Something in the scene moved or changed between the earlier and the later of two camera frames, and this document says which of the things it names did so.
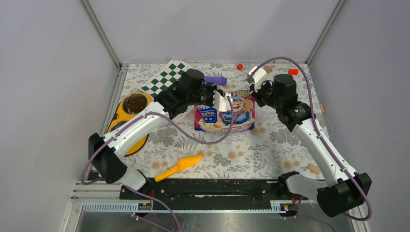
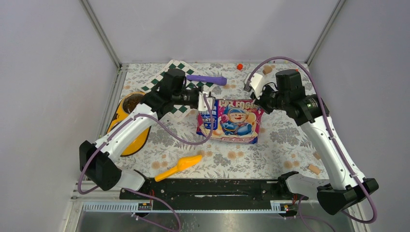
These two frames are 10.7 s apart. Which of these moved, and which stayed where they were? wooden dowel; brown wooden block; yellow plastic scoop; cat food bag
Moved: cat food bag
Stayed: yellow plastic scoop; brown wooden block; wooden dowel
